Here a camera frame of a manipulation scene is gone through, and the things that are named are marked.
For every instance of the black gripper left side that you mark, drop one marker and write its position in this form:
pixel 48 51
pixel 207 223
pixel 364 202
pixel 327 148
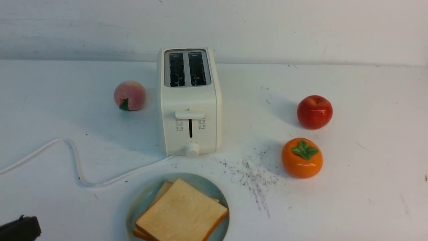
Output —
pixel 22 229

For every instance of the light green plate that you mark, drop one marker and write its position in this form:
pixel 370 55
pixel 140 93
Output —
pixel 149 190

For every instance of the pink peach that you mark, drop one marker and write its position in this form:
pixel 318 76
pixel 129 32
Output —
pixel 130 96

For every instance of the white two-slot toaster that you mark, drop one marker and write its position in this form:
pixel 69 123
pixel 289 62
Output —
pixel 189 102

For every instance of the orange persimmon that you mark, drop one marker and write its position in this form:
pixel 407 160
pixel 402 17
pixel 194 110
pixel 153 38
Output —
pixel 302 158

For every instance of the red apple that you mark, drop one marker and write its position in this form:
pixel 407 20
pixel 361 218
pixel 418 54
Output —
pixel 314 112

